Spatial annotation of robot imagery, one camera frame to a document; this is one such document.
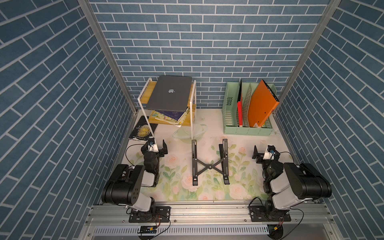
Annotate white frame wooden shelf rack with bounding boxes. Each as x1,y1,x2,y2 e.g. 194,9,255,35
137,78,197,139

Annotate worn magazine stack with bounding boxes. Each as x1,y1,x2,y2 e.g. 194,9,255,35
149,109,190,127

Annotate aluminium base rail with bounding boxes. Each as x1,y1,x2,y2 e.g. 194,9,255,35
79,201,340,240

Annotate green plastic file organizer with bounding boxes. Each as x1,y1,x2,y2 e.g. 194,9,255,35
222,82,277,136

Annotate grey laptop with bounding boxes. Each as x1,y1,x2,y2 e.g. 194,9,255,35
146,76,193,112

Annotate black laptop stand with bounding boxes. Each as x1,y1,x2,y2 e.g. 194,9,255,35
191,138,231,187

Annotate small black circuit board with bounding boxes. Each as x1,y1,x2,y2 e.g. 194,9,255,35
138,226,157,235

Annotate orange file folder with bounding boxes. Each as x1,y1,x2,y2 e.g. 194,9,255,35
247,80,280,128

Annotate red file folder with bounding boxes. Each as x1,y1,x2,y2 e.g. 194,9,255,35
237,80,243,127

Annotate patterned paper folder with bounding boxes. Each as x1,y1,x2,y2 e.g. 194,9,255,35
242,83,252,127

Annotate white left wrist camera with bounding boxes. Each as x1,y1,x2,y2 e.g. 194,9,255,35
148,137,159,153

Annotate left aluminium corner post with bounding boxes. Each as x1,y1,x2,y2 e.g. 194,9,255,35
77,0,138,115

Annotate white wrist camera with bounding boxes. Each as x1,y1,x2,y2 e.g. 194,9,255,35
148,137,159,153
263,145,277,160

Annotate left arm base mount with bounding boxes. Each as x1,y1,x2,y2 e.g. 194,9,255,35
129,206,171,224

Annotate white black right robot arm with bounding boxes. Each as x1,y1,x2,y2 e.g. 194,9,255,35
248,145,332,223

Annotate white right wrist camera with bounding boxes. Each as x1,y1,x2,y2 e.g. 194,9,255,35
263,145,277,160

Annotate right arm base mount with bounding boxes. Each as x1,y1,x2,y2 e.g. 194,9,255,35
248,197,292,223

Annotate dark blue book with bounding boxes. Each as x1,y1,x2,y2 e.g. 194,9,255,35
158,111,185,121

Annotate aluminium corner post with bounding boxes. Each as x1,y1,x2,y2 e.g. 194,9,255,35
273,0,343,115
77,0,138,115

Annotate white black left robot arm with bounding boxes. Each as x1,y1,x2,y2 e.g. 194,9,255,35
102,138,168,215

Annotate right aluminium corner post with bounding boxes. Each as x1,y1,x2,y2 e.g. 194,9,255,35
273,0,343,115

